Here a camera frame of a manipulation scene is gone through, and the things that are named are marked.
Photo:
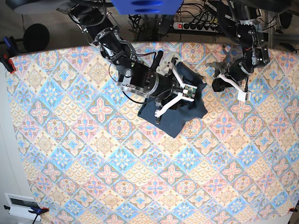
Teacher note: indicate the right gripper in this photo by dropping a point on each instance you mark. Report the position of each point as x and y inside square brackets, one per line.
[174, 98]

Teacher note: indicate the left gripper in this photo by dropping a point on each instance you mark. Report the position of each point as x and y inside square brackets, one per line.
[219, 85]

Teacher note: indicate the dark navy t-shirt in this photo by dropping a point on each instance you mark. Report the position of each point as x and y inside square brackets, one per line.
[173, 121]

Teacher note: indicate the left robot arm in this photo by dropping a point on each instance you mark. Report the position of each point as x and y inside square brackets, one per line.
[238, 20]

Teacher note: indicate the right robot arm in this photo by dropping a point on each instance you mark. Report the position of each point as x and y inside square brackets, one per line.
[91, 16]

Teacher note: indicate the white power strip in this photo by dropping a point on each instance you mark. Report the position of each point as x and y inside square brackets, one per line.
[204, 26]

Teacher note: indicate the patterned colourful tablecloth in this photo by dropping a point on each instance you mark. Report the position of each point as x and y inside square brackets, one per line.
[90, 159]

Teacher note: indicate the lower right orange clamp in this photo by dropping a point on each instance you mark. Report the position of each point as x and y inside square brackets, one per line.
[293, 210]

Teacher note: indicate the black round stool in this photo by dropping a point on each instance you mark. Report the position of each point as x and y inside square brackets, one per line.
[36, 38]

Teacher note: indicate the upper left table clamp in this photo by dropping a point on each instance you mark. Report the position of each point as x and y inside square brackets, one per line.
[5, 58]

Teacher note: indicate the table clamp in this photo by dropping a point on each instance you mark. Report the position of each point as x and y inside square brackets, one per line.
[35, 211]
[5, 58]

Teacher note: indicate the lower left table clamp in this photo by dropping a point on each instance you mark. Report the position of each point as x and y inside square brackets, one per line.
[35, 211]

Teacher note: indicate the aluminium frame post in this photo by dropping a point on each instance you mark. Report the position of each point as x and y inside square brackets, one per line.
[277, 34]

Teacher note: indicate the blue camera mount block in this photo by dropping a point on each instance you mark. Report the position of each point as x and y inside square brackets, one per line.
[131, 7]

